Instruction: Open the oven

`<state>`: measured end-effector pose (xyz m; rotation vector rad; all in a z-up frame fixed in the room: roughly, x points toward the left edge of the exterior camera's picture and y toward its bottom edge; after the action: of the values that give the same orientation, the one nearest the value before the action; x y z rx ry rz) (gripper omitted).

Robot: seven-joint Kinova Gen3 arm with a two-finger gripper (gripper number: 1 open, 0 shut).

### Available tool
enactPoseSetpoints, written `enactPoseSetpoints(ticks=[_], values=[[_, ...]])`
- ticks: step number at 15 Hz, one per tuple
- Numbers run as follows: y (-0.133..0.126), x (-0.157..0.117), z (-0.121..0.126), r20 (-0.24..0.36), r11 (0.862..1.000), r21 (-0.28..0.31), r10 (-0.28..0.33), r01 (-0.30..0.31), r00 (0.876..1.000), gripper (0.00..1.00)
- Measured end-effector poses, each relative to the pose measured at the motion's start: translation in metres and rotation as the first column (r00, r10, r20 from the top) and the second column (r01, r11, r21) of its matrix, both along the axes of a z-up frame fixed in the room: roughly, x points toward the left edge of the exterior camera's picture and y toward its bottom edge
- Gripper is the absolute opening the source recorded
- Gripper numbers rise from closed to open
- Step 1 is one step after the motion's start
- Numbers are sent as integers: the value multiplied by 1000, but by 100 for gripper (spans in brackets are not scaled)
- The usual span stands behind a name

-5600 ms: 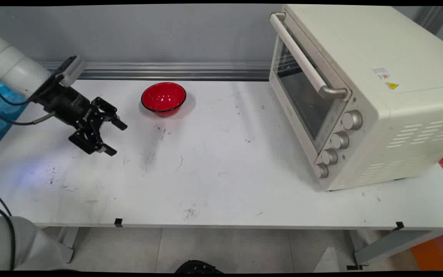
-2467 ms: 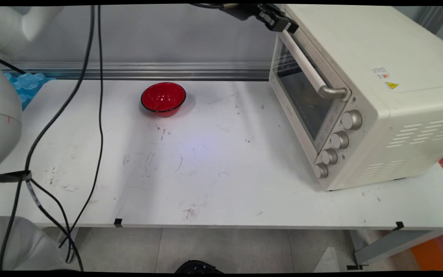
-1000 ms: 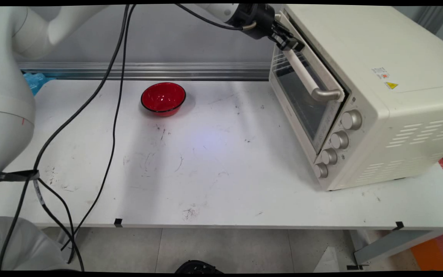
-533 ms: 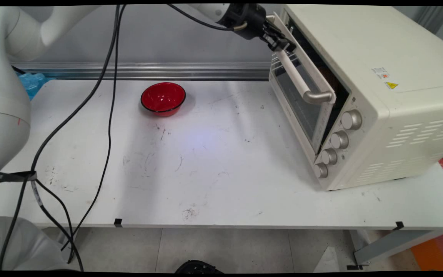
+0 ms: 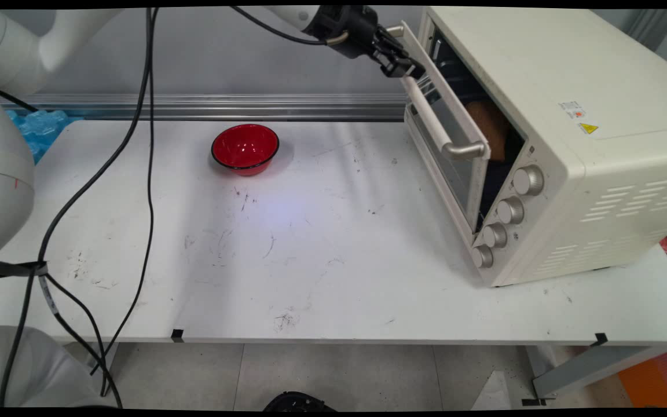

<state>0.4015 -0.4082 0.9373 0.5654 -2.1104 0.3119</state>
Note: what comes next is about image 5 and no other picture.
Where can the aluminium rail profile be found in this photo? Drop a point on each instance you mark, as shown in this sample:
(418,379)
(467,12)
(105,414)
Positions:
(223,107)

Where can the black round object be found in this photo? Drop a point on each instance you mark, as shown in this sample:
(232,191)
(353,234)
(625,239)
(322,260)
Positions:
(299,401)

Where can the grey table leg with foot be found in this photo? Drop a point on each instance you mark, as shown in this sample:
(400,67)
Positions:
(588,368)

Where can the red bowl with black rim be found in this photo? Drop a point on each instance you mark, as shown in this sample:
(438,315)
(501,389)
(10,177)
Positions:
(245,147)

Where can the white triangular sheet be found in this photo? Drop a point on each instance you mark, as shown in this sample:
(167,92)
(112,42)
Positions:
(495,397)

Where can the cream toaster oven body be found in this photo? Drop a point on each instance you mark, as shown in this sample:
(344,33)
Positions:
(600,150)

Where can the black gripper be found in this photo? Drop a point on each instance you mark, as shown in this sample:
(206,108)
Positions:
(348,32)

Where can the black tape piece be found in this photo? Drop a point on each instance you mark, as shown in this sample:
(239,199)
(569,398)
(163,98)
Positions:
(178,335)
(601,340)

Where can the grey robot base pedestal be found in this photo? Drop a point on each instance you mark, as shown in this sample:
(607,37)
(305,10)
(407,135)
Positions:
(50,370)

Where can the brown bread loaf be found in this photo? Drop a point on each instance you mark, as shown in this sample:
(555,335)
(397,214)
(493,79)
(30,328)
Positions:
(487,130)

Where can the black floor tape strip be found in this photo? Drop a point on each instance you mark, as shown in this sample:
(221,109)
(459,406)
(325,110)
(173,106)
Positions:
(536,402)

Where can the blue plastic bag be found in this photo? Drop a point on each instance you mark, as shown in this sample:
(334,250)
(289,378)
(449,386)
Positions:
(41,127)

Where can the orange box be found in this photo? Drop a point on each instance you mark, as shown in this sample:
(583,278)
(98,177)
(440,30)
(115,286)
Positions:
(655,379)

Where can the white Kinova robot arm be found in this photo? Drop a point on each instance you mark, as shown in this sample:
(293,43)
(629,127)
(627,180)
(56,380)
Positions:
(9,145)

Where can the silver oven knob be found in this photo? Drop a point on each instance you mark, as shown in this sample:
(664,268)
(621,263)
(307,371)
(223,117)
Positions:
(510,210)
(528,180)
(494,235)
(482,256)

